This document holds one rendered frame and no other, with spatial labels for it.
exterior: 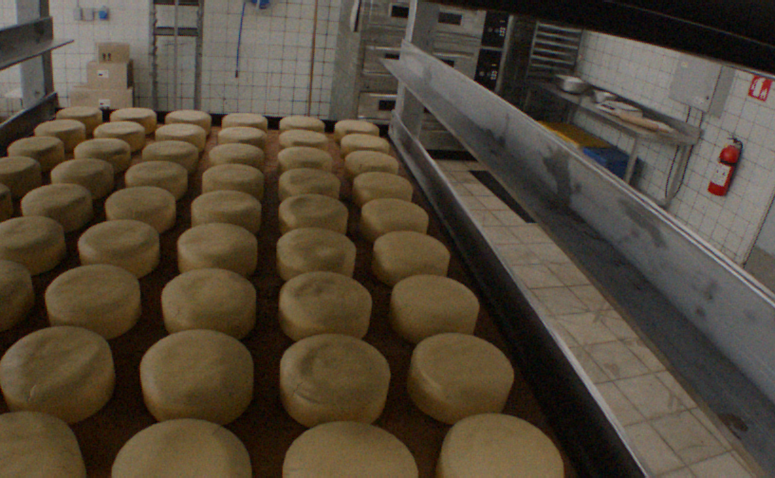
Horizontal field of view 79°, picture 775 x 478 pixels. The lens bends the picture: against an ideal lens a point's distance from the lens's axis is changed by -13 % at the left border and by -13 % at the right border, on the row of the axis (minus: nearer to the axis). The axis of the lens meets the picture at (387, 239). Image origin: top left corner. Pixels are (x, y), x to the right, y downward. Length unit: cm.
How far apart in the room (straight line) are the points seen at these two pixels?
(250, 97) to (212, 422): 579
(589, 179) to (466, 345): 10
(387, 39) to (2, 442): 495
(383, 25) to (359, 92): 65
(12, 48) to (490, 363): 53
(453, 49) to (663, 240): 513
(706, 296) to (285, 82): 586
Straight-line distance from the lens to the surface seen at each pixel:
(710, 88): 496
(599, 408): 26
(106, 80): 563
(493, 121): 38
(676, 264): 22
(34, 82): 70
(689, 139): 509
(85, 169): 46
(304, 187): 42
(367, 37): 502
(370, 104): 512
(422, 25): 65
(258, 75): 595
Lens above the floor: 167
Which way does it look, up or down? 26 degrees down
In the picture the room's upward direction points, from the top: 9 degrees clockwise
